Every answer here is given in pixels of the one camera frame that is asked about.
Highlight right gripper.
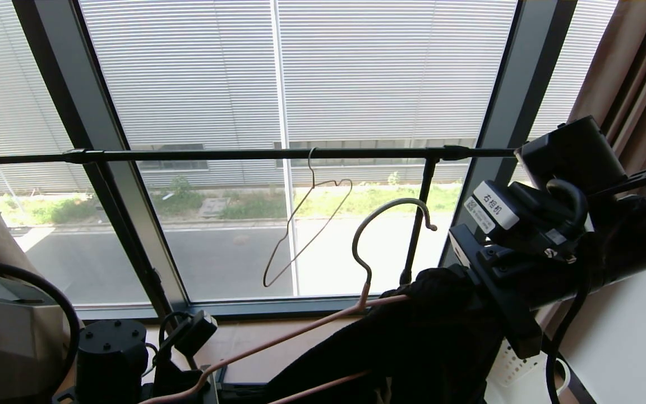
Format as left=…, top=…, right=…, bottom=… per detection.
left=449, top=224, right=646, bottom=360

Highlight black shorts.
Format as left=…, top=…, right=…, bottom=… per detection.
left=267, top=268, right=506, bottom=404

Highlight pink clothes hanger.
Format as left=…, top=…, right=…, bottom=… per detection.
left=263, top=147, right=353, bottom=288
left=138, top=198, right=437, bottom=404

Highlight white laundry basket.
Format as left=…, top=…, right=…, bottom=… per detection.
left=491, top=339, right=573, bottom=404

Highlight black clothes rack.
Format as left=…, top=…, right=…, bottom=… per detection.
left=0, top=145, right=520, bottom=393

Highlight black cable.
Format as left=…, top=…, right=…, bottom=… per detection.
left=0, top=257, right=81, bottom=393
left=545, top=281, right=590, bottom=404

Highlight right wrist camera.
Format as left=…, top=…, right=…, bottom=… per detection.
left=463, top=178, right=590, bottom=264

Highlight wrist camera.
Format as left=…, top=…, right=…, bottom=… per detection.
left=463, top=178, right=590, bottom=264
left=158, top=311, right=218, bottom=360

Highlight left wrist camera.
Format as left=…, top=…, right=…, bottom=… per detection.
left=158, top=311, right=218, bottom=360

